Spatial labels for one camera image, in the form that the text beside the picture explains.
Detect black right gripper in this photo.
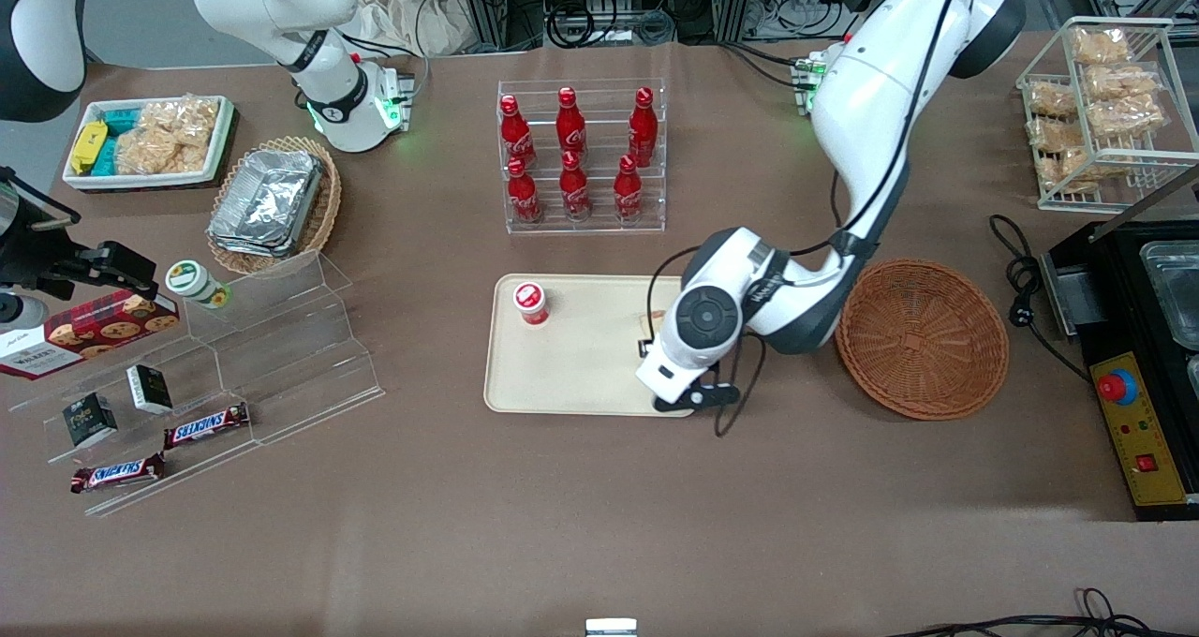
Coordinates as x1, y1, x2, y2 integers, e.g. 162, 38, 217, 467
0, 230, 157, 299

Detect beige plastic tray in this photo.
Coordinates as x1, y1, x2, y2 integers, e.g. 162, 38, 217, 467
483, 274, 701, 419

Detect white rectangular snack tray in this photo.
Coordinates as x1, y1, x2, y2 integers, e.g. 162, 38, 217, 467
62, 96, 236, 192

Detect oval tan wicker basket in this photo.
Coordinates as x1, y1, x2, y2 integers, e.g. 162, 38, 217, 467
205, 135, 343, 276

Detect round brown wicker basket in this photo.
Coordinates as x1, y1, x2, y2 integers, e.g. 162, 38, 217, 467
834, 259, 1011, 422

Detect green lid white cup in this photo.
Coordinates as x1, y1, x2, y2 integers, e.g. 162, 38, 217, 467
165, 259, 231, 311

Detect red tartan cookie box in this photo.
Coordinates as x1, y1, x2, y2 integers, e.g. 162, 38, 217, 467
0, 289, 182, 381

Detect small black box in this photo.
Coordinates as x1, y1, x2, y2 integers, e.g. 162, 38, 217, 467
62, 392, 120, 450
126, 363, 175, 416

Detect red lid drink cup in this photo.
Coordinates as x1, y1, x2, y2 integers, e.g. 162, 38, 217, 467
511, 282, 551, 328

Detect yellow snack packet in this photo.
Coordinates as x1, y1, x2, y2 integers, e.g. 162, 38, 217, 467
69, 120, 110, 175

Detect clear acrylic bottle rack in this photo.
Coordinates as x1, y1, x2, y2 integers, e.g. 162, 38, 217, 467
496, 79, 668, 236

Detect clear rice cracker bag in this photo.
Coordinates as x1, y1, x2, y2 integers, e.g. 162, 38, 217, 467
113, 96, 222, 177

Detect aluminium foil container stack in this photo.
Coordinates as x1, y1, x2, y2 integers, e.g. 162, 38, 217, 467
207, 148, 325, 259

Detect red cola bottle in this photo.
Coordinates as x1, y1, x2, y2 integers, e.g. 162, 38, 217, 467
614, 155, 645, 223
629, 87, 659, 169
499, 95, 538, 170
559, 151, 593, 223
556, 87, 588, 158
507, 157, 544, 225

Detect snickers chocolate bar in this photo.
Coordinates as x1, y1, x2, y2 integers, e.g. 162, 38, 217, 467
69, 452, 168, 496
163, 401, 252, 452

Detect clear acrylic stepped shelf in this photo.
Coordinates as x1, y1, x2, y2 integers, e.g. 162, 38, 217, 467
7, 248, 386, 518

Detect beige cloth bag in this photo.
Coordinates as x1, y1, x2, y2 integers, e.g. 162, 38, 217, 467
348, 0, 490, 58

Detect clear bagged pastry snack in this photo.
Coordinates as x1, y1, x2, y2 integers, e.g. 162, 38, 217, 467
1035, 150, 1096, 194
1087, 94, 1168, 140
1029, 82, 1079, 119
1026, 117, 1088, 154
1085, 64, 1162, 100
1071, 27, 1132, 67

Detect black box yellow control panel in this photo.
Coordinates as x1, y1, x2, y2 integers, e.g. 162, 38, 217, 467
1040, 217, 1199, 523

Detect dark metal bar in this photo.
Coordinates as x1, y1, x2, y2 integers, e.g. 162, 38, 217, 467
1088, 163, 1199, 244

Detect steel pan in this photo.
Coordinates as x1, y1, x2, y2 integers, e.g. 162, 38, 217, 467
1138, 240, 1199, 350

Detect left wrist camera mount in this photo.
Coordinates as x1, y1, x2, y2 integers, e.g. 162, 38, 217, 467
652, 383, 742, 414

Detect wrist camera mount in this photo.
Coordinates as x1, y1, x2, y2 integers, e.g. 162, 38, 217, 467
652, 383, 742, 414
0, 289, 50, 331

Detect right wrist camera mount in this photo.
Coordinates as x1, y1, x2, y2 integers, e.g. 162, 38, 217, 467
0, 289, 50, 331

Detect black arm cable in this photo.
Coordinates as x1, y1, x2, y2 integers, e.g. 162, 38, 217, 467
644, 0, 971, 438

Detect aluminium frame with cables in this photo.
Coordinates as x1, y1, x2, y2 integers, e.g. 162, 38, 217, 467
440, 0, 844, 50

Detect black power cable with plug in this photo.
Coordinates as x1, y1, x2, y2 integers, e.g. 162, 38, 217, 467
989, 214, 1093, 381

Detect black floor cables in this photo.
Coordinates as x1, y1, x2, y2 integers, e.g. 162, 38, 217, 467
885, 587, 1167, 637

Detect white wire rack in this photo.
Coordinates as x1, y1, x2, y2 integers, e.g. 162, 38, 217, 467
1015, 16, 1199, 213

